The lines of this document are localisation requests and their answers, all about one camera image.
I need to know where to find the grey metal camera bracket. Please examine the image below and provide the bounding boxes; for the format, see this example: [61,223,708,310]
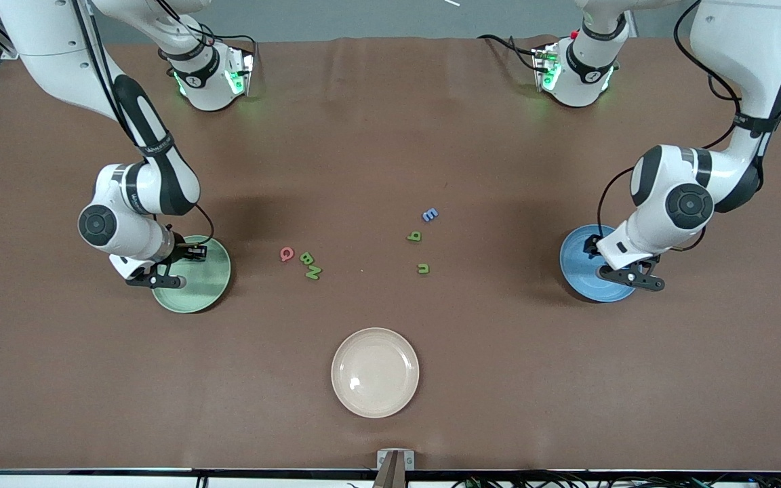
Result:
[374,449,415,488]

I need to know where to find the brown table cover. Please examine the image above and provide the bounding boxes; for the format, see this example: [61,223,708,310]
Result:
[0,35,781,472]

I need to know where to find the light green plate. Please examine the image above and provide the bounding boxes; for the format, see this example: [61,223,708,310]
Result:
[152,235,232,314]

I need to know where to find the blue plate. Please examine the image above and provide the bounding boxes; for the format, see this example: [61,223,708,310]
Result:
[559,224,639,303]

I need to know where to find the beige plate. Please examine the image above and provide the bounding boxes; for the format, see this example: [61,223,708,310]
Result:
[331,327,420,419]

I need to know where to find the black right arm base cable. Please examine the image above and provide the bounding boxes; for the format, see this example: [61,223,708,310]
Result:
[184,19,259,62]

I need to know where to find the black left arm base cable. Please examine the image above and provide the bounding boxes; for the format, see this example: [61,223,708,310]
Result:
[477,34,542,72]

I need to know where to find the black arm base cable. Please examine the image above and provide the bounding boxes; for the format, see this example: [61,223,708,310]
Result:
[477,34,542,72]
[184,19,259,62]

